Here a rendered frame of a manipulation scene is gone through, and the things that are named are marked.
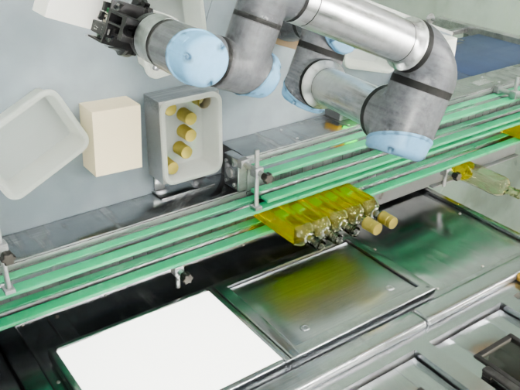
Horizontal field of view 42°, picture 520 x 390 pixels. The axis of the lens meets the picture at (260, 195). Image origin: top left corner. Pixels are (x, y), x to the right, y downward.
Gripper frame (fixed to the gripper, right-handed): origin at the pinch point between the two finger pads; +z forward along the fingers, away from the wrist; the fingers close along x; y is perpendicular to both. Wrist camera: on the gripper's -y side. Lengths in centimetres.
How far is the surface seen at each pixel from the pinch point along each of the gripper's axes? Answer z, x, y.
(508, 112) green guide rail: 17, -6, -162
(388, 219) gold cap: -7, 30, -88
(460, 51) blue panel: 61, -22, -183
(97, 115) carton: 25.8, 23.9, -16.3
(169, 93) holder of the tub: 30.0, 16.0, -35.3
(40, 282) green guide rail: 12, 59, -7
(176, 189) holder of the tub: 30, 41, -46
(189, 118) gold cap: 27, 20, -41
